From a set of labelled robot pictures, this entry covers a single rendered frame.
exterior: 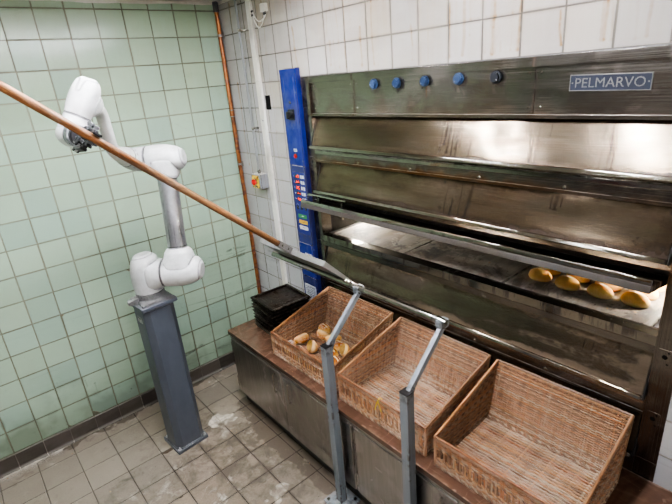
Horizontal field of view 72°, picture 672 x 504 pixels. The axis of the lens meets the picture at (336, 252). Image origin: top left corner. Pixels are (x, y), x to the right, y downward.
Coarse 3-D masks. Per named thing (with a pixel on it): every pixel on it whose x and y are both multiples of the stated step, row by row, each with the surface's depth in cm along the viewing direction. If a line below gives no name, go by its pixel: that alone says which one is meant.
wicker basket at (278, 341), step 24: (312, 312) 290; (360, 312) 274; (384, 312) 260; (288, 336) 281; (312, 336) 291; (360, 336) 275; (288, 360) 265; (312, 360) 244; (360, 360) 246; (336, 384) 237
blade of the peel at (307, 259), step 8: (264, 240) 253; (272, 248) 254; (288, 256) 256; (296, 256) 230; (304, 256) 226; (312, 264) 231; (320, 264) 217; (328, 264) 217; (328, 272) 233; (336, 272) 222
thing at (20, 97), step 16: (0, 80) 146; (16, 96) 148; (48, 112) 155; (80, 128) 162; (96, 144) 167; (128, 160) 174; (160, 176) 183; (192, 192) 194; (240, 224) 212; (272, 240) 225
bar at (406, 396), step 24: (360, 288) 214; (336, 336) 214; (408, 384) 178; (336, 408) 223; (408, 408) 177; (336, 432) 227; (408, 432) 181; (336, 456) 232; (408, 456) 185; (336, 480) 239; (408, 480) 190
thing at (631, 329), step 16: (336, 240) 280; (352, 240) 274; (384, 256) 251; (400, 256) 244; (432, 272) 228; (448, 272) 221; (464, 272) 219; (480, 288) 209; (496, 288) 202; (512, 288) 200; (528, 304) 192; (544, 304) 187; (560, 304) 184; (576, 304) 183; (576, 320) 178; (592, 320) 174; (608, 320) 170; (624, 320) 169; (640, 336) 162; (656, 336) 158
